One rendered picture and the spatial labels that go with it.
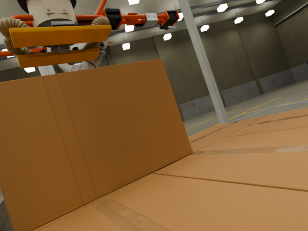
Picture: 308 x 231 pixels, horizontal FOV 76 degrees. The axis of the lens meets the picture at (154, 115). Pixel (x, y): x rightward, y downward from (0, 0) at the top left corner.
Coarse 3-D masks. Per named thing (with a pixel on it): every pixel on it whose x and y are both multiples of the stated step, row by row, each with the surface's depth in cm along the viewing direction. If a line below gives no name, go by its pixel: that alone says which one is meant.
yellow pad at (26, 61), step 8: (72, 48) 93; (96, 48) 94; (24, 56) 79; (32, 56) 80; (40, 56) 82; (48, 56) 84; (56, 56) 86; (64, 56) 88; (72, 56) 91; (80, 56) 93; (88, 56) 96; (96, 56) 99; (24, 64) 83; (32, 64) 86; (40, 64) 88; (48, 64) 90; (56, 64) 93
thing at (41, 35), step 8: (40, 24) 70; (80, 24) 76; (16, 32) 62; (24, 32) 63; (32, 32) 65; (40, 32) 66; (48, 32) 67; (56, 32) 69; (64, 32) 70; (72, 32) 72; (80, 32) 73; (88, 32) 75; (96, 32) 77; (104, 32) 79; (16, 40) 66; (24, 40) 67; (32, 40) 69; (40, 40) 70; (48, 40) 72; (56, 40) 74; (64, 40) 75; (72, 40) 77; (80, 40) 79; (88, 40) 81; (96, 40) 83; (104, 40) 86
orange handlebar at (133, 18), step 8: (16, 16) 73; (24, 16) 75; (32, 16) 76; (80, 16) 85; (88, 16) 87; (96, 16) 89; (128, 16) 97; (136, 16) 99; (144, 16) 101; (160, 16) 106; (32, 24) 79; (88, 24) 91; (128, 24) 102; (40, 48) 102; (0, 56) 94
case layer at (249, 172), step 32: (224, 128) 115; (256, 128) 85; (288, 128) 68; (192, 160) 67; (224, 160) 56; (256, 160) 48; (288, 160) 42; (128, 192) 56; (160, 192) 48; (192, 192) 42; (224, 192) 37; (256, 192) 33; (288, 192) 30; (64, 224) 48; (96, 224) 42; (128, 224) 37; (160, 224) 33; (192, 224) 30; (224, 224) 28; (256, 224) 26; (288, 224) 24
